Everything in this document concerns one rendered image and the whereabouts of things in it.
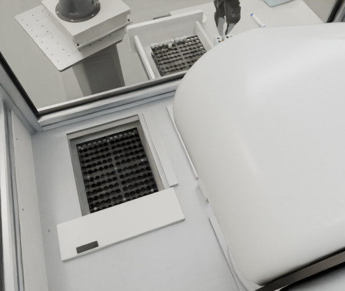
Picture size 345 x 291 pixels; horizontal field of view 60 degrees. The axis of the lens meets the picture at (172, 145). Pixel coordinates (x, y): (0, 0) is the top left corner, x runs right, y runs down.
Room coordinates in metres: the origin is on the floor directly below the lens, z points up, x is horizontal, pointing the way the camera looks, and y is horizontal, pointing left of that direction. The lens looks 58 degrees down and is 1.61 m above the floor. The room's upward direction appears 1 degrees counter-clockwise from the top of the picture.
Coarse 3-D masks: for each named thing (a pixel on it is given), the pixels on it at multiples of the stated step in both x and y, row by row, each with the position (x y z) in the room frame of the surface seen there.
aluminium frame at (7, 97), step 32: (0, 64) 0.47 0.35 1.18; (0, 96) 0.46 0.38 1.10; (128, 96) 0.54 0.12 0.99; (160, 96) 0.57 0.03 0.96; (0, 128) 0.37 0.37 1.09; (32, 128) 0.47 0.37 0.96; (0, 160) 0.30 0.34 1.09; (0, 192) 0.23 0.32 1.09; (0, 224) 0.17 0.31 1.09; (0, 256) 0.11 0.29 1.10; (0, 288) 0.06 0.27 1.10
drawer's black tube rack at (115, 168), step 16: (96, 144) 0.45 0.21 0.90; (112, 144) 0.45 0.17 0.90; (128, 144) 0.47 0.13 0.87; (80, 160) 0.40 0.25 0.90; (96, 160) 0.40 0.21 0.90; (112, 160) 0.40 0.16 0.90; (128, 160) 0.41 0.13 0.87; (144, 160) 0.39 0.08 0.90; (96, 176) 0.35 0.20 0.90; (112, 176) 0.35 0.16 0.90; (128, 176) 0.36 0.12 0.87; (144, 176) 0.36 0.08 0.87; (96, 192) 0.32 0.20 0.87; (112, 192) 0.32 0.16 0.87; (128, 192) 0.30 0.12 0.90; (144, 192) 0.30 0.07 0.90; (96, 208) 0.26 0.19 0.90
